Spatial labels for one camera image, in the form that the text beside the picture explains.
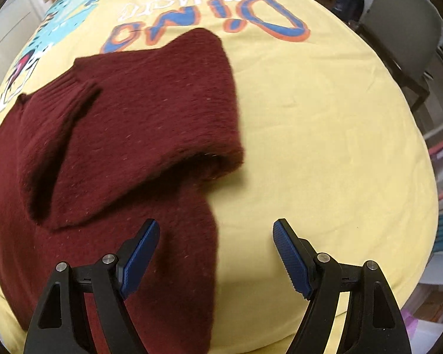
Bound dark shopping bag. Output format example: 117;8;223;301
332;0;365;23

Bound dark red knit sweater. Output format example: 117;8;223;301
0;28;243;353

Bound grey chair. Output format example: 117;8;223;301
356;0;443;112

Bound yellow dino print bedspread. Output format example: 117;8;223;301
0;0;438;353

